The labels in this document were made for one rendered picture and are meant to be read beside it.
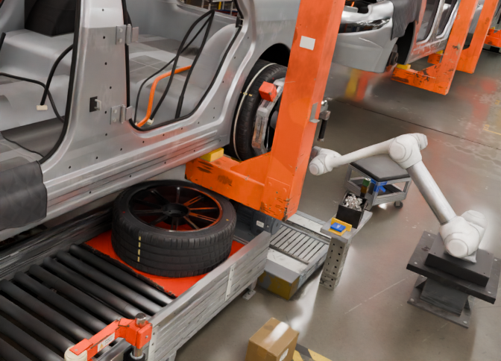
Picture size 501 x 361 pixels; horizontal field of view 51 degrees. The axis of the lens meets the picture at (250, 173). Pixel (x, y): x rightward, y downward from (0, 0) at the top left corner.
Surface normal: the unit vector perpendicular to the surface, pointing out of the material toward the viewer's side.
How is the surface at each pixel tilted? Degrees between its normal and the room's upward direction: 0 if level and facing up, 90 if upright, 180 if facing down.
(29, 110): 55
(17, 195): 45
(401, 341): 0
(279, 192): 90
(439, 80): 90
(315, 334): 0
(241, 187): 90
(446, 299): 90
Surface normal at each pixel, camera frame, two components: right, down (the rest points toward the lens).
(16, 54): -0.47, 0.13
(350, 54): -0.09, 0.66
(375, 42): 0.25, 0.43
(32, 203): 0.84, 0.35
